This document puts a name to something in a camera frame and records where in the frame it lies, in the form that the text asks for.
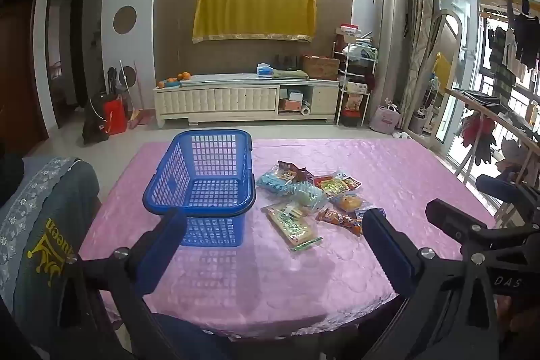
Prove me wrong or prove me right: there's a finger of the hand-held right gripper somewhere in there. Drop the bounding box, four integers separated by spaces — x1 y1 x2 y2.
425 197 533 257
476 173 540 219

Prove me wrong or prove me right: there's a red shopping bag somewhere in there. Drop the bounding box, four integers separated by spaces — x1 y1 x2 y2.
102 95 128 135

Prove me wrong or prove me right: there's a cream television cabinet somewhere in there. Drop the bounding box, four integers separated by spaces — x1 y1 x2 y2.
153 73 341 129

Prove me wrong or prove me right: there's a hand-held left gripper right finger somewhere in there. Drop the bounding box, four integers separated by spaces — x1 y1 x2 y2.
362 208 503 360

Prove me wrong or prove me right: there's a green folded cloth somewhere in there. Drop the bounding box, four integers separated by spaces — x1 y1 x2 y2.
272 69 311 81

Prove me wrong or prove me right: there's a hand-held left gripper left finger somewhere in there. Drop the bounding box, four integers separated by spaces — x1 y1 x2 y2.
55 208 237 360

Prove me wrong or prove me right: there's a pink tote bag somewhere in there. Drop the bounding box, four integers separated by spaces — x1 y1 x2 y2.
370 101 401 133

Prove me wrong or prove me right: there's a light blue wafer packet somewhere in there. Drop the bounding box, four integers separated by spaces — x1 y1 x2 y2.
287 182 334 214

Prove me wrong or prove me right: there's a hanging laundry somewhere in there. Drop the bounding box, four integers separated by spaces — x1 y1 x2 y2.
485 0 540 108

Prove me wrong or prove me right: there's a red and black garment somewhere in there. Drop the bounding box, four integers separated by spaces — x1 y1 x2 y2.
459 113 499 166

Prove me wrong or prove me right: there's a clear cracker packet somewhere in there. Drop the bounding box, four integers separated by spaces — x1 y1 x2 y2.
261 203 323 252

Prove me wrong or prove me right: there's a white metal rack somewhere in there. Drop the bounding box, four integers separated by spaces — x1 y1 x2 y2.
334 33 378 127

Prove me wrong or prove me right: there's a standing air conditioner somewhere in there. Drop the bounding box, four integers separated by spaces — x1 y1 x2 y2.
373 0 408 124

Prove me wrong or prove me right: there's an arched standing mirror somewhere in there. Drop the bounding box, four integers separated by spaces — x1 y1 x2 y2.
415 9 463 139

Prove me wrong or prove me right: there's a black bag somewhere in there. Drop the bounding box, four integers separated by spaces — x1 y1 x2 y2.
82 92 111 145

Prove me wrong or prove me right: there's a round brown wall panel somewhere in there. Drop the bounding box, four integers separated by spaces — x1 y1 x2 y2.
112 6 138 35

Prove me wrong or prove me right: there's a red gift box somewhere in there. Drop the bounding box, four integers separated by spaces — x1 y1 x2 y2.
341 94 366 127

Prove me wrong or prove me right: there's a brown cardboard box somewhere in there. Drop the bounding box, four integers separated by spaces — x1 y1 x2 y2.
300 54 341 81

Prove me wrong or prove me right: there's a brown wooden door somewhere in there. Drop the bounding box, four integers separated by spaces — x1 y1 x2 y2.
0 0 49 154

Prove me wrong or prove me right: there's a light blue cartoon bread packet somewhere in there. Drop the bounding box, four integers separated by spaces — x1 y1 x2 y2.
255 160 305 197

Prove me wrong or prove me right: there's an orange sausage packet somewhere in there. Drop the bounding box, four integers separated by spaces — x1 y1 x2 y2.
316 208 364 237

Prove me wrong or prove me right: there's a pink tablecloth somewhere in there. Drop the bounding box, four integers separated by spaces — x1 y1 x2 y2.
78 138 496 339

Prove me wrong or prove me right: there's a red and yellow snack packet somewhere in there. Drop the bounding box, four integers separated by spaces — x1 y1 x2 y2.
314 172 362 195

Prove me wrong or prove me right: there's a round bun packet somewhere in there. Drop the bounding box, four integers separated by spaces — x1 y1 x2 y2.
331 193 385 219

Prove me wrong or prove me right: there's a patterned beige curtain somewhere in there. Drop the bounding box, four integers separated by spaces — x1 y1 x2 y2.
399 0 440 129

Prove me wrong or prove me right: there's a pink broom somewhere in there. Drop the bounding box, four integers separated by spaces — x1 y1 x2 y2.
127 60 149 130

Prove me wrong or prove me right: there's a blue plastic basket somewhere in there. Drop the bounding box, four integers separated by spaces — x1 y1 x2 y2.
142 129 257 248

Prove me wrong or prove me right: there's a wooden clothes rack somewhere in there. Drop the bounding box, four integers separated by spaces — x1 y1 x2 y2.
451 88 540 217

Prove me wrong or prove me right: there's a grey printed chair cover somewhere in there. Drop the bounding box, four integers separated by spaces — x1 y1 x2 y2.
0 157 100 352

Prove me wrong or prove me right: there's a yellow cloth cover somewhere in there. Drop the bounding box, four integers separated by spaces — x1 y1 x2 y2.
192 0 318 44

